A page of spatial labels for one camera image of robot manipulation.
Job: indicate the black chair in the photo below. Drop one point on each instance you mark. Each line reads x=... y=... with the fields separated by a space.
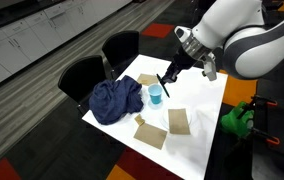
x=120 y=48
x=82 y=76

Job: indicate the navy blue crumpled cloth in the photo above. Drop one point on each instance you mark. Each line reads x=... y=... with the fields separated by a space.
x=115 y=100

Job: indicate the white kitchen cabinets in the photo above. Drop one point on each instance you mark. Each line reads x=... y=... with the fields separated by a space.
x=15 y=50

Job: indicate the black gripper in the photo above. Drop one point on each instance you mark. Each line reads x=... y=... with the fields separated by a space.
x=183 y=61

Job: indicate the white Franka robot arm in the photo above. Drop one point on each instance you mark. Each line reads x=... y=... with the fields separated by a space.
x=248 y=40

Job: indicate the small cardboard scrap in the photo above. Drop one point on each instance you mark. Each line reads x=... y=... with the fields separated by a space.
x=139 y=120

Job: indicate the brown cardboard with label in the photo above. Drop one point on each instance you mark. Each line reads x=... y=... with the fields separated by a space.
x=147 y=79

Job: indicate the large brown cardboard sheet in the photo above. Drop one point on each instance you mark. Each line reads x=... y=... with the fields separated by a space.
x=178 y=121

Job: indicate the teal plastic cup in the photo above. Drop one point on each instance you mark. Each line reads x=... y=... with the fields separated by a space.
x=155 y=96

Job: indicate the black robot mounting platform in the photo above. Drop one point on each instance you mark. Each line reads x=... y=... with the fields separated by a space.
x=282 y=156

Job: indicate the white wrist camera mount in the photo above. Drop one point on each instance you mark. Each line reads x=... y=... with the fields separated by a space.
x=209 y=68

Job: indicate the brown cardboard rectangle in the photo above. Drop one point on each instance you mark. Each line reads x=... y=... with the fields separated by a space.
x=150 y=136

